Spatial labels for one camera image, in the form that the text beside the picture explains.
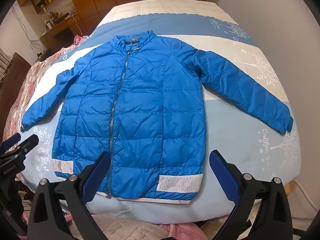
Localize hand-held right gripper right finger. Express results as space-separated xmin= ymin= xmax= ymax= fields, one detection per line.
xmin=209 ymin=150 xmax=293 ymax=240

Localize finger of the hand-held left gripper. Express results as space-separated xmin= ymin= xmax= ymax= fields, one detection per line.
xmin=0 ymin=133 xmax=22 ymax=151
xmin=10 ymin=134 xmax=39 ymax=161

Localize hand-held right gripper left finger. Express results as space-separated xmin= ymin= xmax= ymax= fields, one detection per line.
xmin=26 ymin=151 xmax=111 ymax=240

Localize blue puffer jacket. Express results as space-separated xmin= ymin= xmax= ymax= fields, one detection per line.
xmin=20 ymin=31 xmax=293 ymax=202

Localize blue and white printed bedsheet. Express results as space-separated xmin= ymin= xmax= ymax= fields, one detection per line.
xmin=15 ymin=0 xmax=301 ymax=224

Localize dark wooden cabinet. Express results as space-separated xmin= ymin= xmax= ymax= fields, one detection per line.
xmin=0 ymin=52 xmax=32 ymax=136

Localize cream knitted blanket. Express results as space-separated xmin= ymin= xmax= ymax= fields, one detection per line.
xmin=89 ymin=214 xmax=177 ymax=240

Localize pink floral blanket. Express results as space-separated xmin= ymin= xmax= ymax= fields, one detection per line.
xmin=2 ymin=35 xmax=88 ymax=183

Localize wooden desk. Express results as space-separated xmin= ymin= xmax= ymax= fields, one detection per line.
xmin=39 ymin=11 xmax=84 ymax=53

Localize white rope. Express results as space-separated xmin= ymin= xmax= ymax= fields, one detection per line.
xmin=293 ymin=177 xmax=316 ymax=207

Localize wall cables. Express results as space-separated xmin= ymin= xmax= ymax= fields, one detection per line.
xmin=11 ymin=4 xmax=44 ymax=57

